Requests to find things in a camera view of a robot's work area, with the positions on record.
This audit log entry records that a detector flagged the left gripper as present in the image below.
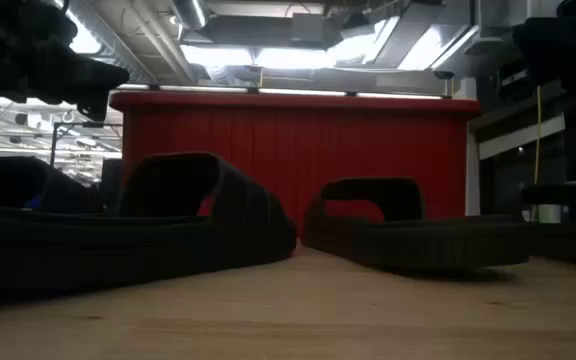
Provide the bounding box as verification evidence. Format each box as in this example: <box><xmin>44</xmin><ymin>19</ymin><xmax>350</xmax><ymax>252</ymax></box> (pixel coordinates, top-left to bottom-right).
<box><xmin>0</xmin><ymin>0</ymin><xmax>130</xmax><ymax>122</ymax></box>

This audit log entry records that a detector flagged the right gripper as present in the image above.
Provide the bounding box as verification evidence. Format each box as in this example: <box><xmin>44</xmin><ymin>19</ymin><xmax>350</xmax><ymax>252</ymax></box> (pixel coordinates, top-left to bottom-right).
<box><xmin>511</xmin><ymin>14</ymin><xmax>576</xmax><ymax>96</ymax></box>

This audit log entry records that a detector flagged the black rubber slide sandal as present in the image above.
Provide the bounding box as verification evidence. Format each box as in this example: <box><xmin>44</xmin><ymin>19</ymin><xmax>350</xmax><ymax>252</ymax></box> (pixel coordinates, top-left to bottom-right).
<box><xmin>301</xmin><ymin>176</ymin><xmax>530</xmax><ymax>274</ymax></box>
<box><xmin>0</xmin><ymin>156</ymin><xmax>105</xmax><ymax>216</ymax></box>
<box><xmin>0</xmin><ymin>151</ymin><xmax>298</xmax><ymax>307</ymax></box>

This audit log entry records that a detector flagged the red plastic bin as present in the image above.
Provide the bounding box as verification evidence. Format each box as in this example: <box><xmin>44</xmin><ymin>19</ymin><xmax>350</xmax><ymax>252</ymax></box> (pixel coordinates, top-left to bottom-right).
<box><xmin>109</xmin><ymin>89</ymin><xmax>482</xmax><ymax>236</ymax></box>

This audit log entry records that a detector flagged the black speaker box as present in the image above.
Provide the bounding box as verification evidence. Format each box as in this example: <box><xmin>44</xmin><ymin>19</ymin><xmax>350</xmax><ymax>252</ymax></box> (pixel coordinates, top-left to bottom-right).
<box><xmin>100</xmin><ymin>158</ymin><xmax>124</xmax><ymax>206</ymax></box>

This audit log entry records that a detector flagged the pale green cup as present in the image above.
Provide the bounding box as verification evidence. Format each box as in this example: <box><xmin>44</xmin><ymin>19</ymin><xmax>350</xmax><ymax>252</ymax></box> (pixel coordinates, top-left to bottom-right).
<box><xmin>537</xmin><ymin>203</ymin><xmax>563</xmax><ymax>224</ymax></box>

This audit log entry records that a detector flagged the long white light bar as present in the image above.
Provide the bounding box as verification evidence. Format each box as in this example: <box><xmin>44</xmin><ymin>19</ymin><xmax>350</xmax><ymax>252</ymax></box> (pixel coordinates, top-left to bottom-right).
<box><xmin>117</xmin><ymin>83</ymin><xmax>444</xmax><ymax>100</ymax></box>

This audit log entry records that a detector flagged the gray ceiling box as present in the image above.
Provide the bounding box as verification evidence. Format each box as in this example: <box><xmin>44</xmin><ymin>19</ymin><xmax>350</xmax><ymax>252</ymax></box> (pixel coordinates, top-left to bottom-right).
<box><xmin>291</xmin><ymin>12</ymin><xmax>327</xmax><ymax>44</ymax></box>

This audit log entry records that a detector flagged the long ribbed silver duct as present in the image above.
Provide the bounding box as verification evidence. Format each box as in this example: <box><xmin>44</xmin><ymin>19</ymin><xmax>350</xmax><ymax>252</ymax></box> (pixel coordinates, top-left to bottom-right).
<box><xmin>62</xmin><ymin>7</ymin><xmax>155</xmax><ymax>84</ymax></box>

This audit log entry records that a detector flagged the yellow cable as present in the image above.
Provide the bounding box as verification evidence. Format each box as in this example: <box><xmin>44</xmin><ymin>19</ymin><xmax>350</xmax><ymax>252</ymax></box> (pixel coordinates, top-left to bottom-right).
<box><xmin>533</xmin><ymin>84</ymin><xmax>543</xmax><ymax>221</ymax></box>

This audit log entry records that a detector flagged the silver round air duct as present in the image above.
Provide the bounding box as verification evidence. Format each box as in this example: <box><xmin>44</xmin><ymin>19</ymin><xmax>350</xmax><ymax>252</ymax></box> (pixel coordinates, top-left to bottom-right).
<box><xmin>170</xmin><ymin>0</ymin><xmax>208</xmax><ymax>31</ymax></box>

